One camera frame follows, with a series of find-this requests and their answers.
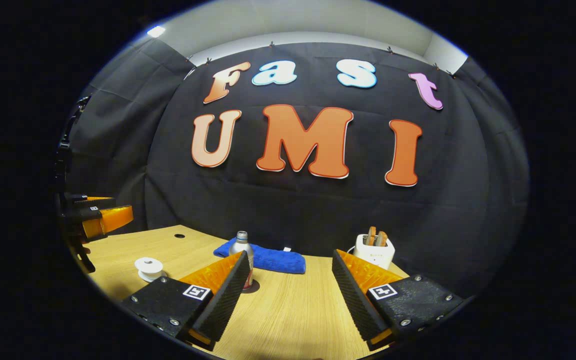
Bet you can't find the white toaster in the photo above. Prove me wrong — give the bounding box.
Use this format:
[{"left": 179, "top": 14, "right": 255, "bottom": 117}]
[{"left": 353, "top": 234, "right": 396, "bottom": 271}]

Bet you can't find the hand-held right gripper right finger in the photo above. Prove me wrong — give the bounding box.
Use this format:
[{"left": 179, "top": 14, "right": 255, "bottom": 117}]
[{"left": 331, "top": 249, "right": 465, "bottom": 352}]

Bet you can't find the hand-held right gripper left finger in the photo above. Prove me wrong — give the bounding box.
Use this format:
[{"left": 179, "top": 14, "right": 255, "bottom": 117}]
[{"left": 119, "top": 251, "right": 252, "bottom": 352}]

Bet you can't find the white teacup lid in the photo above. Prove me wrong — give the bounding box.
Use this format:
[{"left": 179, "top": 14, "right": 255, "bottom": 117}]
[{"left": 134, "top": 257, "right": 164, "bottom": 273}]

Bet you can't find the blue towel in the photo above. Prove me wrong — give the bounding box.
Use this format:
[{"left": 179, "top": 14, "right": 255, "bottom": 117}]
[{"left": 213, "top": 238, "right": 307, "bottom": 275}]

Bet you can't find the silver water bottle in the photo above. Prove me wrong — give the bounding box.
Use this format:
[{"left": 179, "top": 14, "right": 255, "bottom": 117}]
[{"left": 229, "top": 231, "right": 255, "bottom": 291}]

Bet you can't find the black backdrop cloth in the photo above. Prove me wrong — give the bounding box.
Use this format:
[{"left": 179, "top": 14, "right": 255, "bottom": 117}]
[{"left": 65, "top": 37, "right": 530, "bottom": 301}]

